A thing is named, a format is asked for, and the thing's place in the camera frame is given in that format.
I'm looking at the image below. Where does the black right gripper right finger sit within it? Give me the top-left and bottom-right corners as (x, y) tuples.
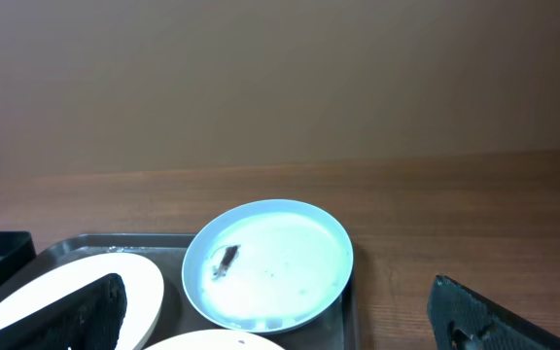
(427, 275), (560, 350)

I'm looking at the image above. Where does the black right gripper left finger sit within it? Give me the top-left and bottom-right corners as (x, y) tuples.
(0, 273), (127, 350)

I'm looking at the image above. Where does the white plate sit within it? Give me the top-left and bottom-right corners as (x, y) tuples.
(0, 253), (164, 350)
(145, 329), (284, 350)

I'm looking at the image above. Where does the brown serving tray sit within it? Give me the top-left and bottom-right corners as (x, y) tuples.
(0, 232), (359, 350)

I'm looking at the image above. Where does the pale blue dirty plate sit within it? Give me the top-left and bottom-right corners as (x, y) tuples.
(181, 199), (354, 333)

